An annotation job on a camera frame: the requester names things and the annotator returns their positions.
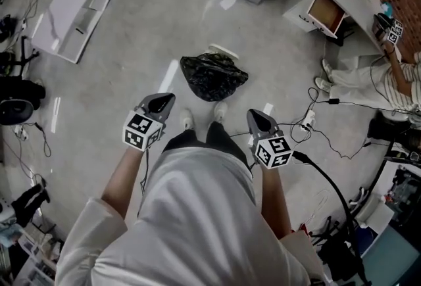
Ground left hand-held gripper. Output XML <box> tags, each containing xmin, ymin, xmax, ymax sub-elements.
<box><xmin>123</xmin><ymin>93</ymin><xmax>176</xmax><ymax>151</ymax></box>

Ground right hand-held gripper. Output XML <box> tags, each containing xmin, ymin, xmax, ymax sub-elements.
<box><xmin>247</xmin><ymin>109</ymin><xmax>293</xmax><ymax>170</ymax></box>

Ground black plastic garbage bag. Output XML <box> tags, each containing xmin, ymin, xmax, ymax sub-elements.
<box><xmin>180</xmin><ymin>52</ymin><xmax>249</xmax><ymax>102</ymax></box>

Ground person's right forearm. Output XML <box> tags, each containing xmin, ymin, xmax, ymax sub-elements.
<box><xmin>259</xmin><ymin>164</ymin><xmax>292</xmax><ymax>239</ymax></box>

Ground person's left forearm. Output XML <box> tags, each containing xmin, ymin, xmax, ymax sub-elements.
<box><xmin>101</xmin><ymin>146</ymin><xmax>145</xmax><ymax>222</ymax></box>

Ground white box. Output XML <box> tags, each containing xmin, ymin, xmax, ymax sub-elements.
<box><xmin>208</xmin><ymin>43</ymin><xmax>240</xmax><ymax>60</ymax></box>

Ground person's left white shoe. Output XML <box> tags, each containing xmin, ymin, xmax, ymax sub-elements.
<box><xmin>180</xmin><ymin>108</ymin><xmax>195</xmax><ymax>130</ymax></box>

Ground person's white shoe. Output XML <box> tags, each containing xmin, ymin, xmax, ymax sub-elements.
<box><xmin>180</xmin><ymin>108</ymin><xmax>195</xmax><ymax>130</ymax></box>
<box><xmin>213</xmin><ymin>101</ymin><xmax>228</xmax><ymax>123</ymax></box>

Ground person's right white shoe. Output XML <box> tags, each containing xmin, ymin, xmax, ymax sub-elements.
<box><xmin>213</xmin><ymin>101</ymin><xmax>228</xmax><ymax>123</ymax></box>

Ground person's black trousers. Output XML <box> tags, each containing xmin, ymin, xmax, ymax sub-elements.
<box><xmin>162</xmin><ymin>122</ymin><xmax>249</xmax><ymax>167</ymax></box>

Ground white power strip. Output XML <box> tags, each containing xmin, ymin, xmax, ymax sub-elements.
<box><xmin>302</xmin><ymin>108</ymin><xmax>316</xmax><ymax>131</ymax></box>

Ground person's white shirt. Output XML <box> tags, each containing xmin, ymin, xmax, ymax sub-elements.
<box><xmin>55</xmin><ymin>146</ymin><xmax>330</xmax><ymax>286</ymax></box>

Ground white low cabinet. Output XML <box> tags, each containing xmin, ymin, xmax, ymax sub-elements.
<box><xmin>31</xmin><ymin>0</ymin><xmax>122</xmax><ymax>64</ymax></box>

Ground black office chair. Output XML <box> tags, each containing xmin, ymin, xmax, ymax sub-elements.
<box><xmin>0</xmin><ymin>77</ymin><xmax>47</xmax><ymax>126</ymax></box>

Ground white side cabinet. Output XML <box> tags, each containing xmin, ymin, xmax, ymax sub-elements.
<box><xmin>355</xmin><ymin>192</ymin><xmax>395</xmax><ymax>236</ymax></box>

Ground black swivel chair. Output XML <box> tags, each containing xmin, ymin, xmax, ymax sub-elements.
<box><xmin>312</xmin><ymin>215</ymin><xmax>362</xmax><ymax>282</ymax></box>

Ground thick black hose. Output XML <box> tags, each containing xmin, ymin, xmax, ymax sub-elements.
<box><xmin>292</xmin><ymin>151</ymin><xmax>371</xmax><ymax>286</ymax></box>

